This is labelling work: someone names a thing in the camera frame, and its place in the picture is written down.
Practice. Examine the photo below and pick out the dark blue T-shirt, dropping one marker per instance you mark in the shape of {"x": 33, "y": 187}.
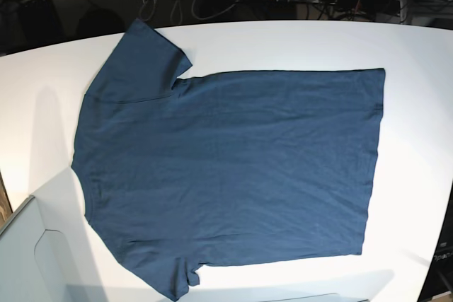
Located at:
{"x": 230, "y": 169}

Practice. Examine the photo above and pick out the grey partition panel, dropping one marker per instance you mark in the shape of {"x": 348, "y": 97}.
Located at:
{"x": 37, "y": 263}

